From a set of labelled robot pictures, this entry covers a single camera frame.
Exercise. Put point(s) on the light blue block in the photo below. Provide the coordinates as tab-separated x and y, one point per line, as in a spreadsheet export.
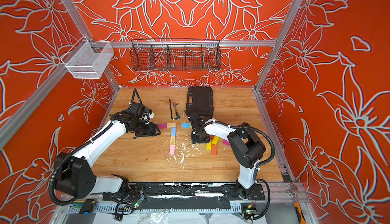
185	125

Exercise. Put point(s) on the orange block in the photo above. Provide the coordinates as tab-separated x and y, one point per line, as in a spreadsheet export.
214	150

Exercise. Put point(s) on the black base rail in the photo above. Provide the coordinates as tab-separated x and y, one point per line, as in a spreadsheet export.
182	190

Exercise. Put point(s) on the black plastic tool case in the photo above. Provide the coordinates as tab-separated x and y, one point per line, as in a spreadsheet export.
200	101

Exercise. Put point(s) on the magenta block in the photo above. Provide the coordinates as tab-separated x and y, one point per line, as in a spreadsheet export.
225	142
162	126

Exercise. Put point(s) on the natural wood block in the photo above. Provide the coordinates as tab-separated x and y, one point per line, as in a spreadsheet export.
171	125
172	140

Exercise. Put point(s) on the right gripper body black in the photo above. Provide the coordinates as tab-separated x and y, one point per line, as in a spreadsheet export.
197	135

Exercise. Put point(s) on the orange handled tool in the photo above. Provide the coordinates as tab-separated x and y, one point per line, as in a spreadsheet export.
299	213

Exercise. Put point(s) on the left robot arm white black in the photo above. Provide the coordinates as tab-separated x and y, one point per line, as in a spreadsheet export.
72	177

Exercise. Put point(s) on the yellow block upper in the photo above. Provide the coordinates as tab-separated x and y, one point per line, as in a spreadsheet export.
215	140

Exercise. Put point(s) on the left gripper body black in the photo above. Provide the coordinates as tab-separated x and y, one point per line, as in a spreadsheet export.
142	128

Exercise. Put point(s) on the pink block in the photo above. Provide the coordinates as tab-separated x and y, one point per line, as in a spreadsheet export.
172	150

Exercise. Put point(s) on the yellow block lower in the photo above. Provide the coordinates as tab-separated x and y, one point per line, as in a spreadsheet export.
209	146

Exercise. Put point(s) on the black hex key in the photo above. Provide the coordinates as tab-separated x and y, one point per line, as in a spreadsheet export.
171	112

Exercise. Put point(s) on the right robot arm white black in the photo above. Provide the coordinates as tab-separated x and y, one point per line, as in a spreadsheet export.
251	147

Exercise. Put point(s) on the yellow block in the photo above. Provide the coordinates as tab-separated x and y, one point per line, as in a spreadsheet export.
215	140
209	146

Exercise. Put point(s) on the black wire basket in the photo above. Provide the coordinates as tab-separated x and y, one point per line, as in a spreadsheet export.
176	55

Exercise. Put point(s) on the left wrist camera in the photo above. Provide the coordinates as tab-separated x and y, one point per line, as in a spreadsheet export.
147	115

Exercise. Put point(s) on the white wire basket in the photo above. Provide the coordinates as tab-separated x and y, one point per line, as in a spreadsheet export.
86	62

